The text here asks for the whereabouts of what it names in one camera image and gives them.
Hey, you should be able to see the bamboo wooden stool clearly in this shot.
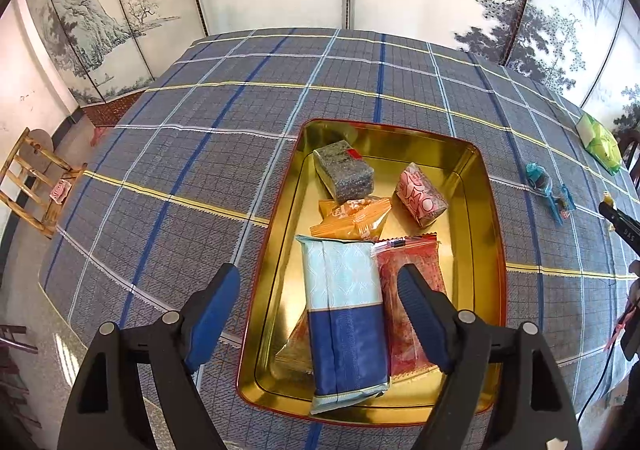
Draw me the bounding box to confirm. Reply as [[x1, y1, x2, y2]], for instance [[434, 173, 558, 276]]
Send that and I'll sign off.
[[1, 127, 87, 240]]

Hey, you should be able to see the orange yellow snack packet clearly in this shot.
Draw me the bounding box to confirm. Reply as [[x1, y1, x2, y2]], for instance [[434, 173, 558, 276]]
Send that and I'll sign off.
[[310, 196, 392, 242]]

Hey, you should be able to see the blue candy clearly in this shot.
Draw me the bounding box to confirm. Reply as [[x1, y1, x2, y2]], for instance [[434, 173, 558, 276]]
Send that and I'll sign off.
[[547, 184, 576, 226], [525, 162, 552, 196]]

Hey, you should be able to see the plaid grey tablecloth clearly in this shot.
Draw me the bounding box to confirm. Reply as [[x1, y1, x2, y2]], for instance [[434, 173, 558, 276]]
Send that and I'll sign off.
[[39, 28, 639, 449]]

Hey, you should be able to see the pink candy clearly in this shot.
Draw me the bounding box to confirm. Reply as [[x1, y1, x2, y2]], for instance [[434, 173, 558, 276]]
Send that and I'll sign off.
[[395, 163, 448, 228]]

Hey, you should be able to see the red snack packet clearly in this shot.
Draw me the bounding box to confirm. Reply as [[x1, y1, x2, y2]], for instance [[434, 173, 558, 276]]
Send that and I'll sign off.
[[372, 232, 447, 381]]

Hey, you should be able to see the red toffee tin box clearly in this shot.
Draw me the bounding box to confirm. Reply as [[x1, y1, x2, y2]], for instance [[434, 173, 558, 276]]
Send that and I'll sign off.
[[238, 120, 506, 426]]

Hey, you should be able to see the red labelled sesame block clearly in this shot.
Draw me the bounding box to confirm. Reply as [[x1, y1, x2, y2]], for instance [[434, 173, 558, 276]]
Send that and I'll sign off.
[[314, 140, 374, 204]]

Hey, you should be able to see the dark wooden chair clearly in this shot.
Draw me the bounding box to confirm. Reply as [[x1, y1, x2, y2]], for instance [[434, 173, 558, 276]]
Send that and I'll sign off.
[[618, 129, 640, 190]]

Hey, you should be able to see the yellow sesame bar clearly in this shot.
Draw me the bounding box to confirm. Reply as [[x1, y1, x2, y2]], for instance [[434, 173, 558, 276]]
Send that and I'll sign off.
[[602, 191, 615, 232]]

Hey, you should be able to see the blue white snack packet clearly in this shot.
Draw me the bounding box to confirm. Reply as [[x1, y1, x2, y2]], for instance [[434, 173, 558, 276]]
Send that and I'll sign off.
[[296, 236, 390, 415]]

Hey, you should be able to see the green tissue pack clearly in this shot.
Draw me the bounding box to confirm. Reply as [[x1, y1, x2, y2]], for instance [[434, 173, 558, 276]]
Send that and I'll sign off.
[[576, 113, 622, 175]]

